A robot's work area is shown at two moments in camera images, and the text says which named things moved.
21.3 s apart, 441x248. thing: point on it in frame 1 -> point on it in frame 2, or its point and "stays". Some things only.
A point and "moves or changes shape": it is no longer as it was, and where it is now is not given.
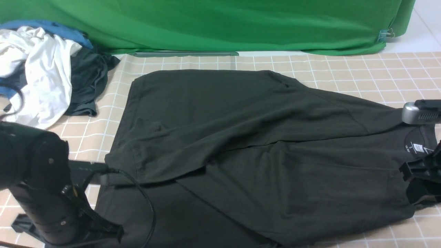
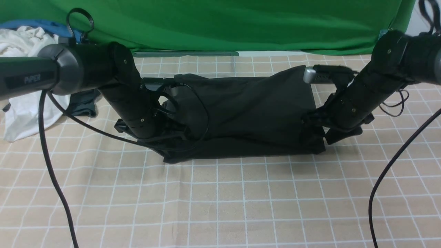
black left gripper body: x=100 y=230 -> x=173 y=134
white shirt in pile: x=45 y=96 stays
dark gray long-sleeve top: x=254 y=159 moves or changes shape
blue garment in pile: x=8 y=88 stays
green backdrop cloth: x=249 y=27 stays
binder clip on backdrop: x=384 y=34 stays
